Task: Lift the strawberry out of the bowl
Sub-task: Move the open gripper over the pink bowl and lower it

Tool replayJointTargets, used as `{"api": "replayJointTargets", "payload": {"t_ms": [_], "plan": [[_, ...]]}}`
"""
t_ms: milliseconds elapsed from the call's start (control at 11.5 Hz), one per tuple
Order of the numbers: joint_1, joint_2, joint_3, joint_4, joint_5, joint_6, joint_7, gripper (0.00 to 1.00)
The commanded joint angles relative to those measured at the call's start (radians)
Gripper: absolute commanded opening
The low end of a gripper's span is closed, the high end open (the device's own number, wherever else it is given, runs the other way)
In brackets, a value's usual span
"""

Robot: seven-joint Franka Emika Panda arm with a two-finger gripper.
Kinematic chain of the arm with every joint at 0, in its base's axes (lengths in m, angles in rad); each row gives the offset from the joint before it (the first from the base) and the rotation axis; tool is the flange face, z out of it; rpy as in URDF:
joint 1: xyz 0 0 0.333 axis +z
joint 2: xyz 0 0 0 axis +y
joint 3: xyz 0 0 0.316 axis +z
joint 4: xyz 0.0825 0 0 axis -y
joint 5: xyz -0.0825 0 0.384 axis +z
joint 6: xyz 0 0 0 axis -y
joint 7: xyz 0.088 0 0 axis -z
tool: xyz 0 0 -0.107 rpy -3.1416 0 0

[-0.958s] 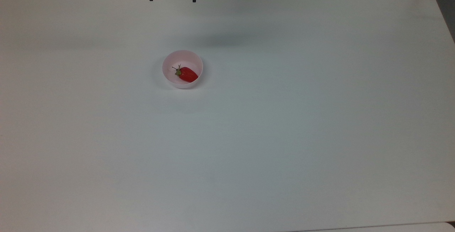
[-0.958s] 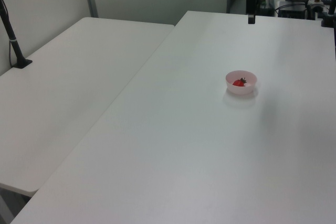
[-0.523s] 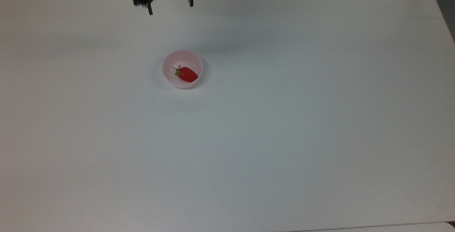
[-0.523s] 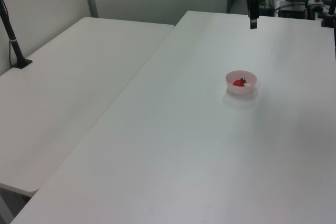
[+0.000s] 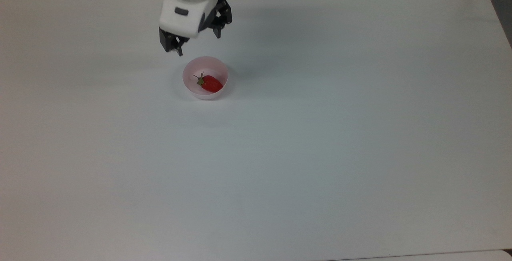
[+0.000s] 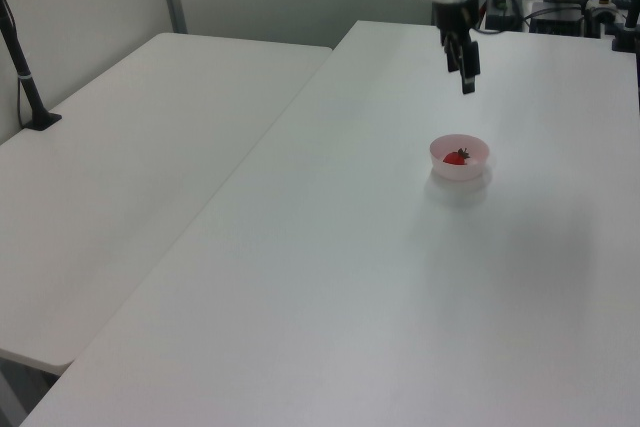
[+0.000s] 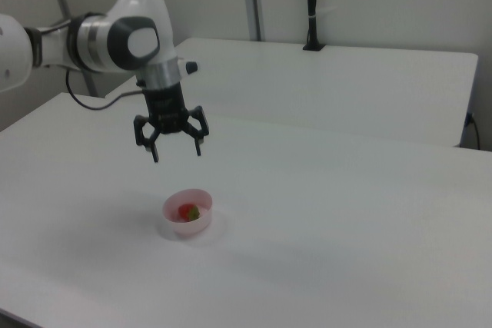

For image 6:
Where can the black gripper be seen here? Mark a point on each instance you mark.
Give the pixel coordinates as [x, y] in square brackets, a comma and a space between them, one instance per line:
[451, 17]

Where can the red strawberry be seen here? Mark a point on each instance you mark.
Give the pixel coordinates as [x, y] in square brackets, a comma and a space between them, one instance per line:
[454, 158]

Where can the pink plastic bowl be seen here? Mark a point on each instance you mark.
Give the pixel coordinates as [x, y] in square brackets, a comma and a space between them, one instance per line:
[452, 172]

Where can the black electronics box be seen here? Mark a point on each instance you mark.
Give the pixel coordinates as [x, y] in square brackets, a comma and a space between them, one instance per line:
[557, 17]

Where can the black clamp pole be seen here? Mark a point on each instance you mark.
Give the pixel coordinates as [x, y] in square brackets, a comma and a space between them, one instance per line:
[631, 7]

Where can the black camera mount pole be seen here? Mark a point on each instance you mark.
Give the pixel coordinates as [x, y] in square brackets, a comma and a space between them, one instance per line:
[22, 72]

